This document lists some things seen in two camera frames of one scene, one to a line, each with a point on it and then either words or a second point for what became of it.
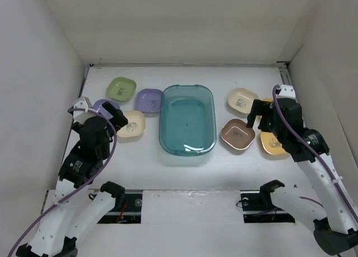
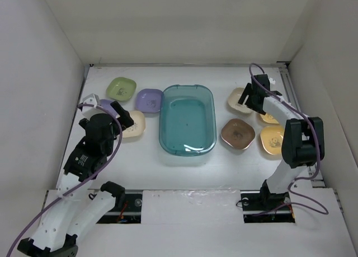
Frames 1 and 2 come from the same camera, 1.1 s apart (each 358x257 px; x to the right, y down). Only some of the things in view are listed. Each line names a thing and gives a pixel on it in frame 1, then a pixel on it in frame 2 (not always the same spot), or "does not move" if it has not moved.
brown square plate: x=236 y=134 does not move
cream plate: x=136 y=125 does not move
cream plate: x=241 y=99 does not move
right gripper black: x=259 y=107 → x=244 y=96
